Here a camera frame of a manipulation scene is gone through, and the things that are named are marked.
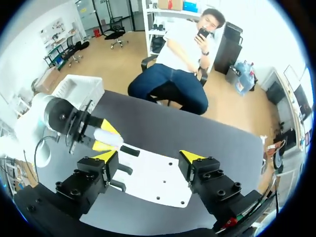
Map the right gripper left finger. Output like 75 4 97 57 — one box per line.
55 150 120 215

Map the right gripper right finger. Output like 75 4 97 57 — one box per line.
178 149 245 214

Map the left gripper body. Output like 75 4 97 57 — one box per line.
64 99 105 156

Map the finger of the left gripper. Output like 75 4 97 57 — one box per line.
87 117 121 136
84 139 119 151

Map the white earbud case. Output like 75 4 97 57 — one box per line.
93 129 124 149

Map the white plate with black stands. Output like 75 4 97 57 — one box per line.
79 145 193 220

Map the grey slotted basket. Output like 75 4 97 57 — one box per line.
51 74 105 111

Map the person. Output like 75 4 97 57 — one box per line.
127 7 227 116

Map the black cable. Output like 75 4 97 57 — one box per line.
34 136 60 174

